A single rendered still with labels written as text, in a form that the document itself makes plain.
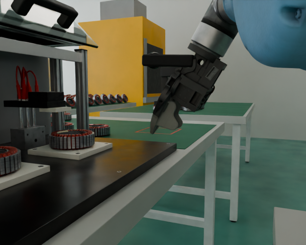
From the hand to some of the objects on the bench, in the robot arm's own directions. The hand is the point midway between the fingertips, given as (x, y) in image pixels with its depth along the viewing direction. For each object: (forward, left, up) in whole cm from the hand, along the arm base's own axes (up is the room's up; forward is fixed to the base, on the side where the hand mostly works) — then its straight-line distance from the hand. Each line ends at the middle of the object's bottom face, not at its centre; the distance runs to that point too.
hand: (151, 127), depth 64 cm
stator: (+36, -35, -10) cm, 51 cm away
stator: (+22, -1, -6) cm, 23 cm away
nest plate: (+22, -1, -7) cm, 23 cm away
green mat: (+43, -54, -10) cm, 70 cm away
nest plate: (+23, +24, -7) cm, 34 cm away
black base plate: (+24, +12, -9) cm, 28 cm away
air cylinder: (+36, -1, -7) cm, 37 cm away
